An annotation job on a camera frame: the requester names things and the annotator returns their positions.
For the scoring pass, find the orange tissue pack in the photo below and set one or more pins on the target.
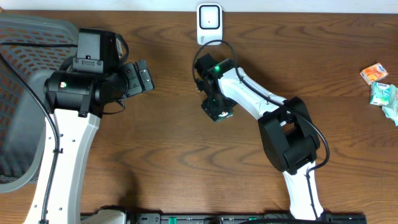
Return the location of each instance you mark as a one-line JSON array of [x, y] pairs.
[[374, 73]]

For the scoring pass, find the grey plastic shopping basket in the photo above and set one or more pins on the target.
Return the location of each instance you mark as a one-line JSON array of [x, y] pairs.
[[32, 48]]

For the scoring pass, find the dark green small box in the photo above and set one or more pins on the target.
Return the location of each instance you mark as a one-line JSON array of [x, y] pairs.
[[224, 115]]

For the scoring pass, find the green wet wipes pack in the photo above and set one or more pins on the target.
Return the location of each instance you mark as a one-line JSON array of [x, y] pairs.
[[390, 110]]

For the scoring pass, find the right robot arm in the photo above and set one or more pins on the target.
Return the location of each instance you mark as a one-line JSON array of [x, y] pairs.
[[288, 137]]

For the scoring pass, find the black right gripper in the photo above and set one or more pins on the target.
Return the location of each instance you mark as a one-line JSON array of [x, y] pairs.
[[210, 111]]

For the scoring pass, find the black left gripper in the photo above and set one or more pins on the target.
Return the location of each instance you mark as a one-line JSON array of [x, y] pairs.
[[132, 73]]

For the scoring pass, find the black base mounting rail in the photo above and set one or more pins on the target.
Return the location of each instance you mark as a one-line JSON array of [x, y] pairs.
[[154, 218]]

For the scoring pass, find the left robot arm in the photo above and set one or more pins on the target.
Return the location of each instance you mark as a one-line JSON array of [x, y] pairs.
[[74, 99]]

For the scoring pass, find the green tissue pack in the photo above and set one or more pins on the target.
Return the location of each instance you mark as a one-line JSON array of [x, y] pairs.
[[379, 94]]

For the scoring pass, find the white barcode scanner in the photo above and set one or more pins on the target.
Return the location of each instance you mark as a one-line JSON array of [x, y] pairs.
[[209, 23]]

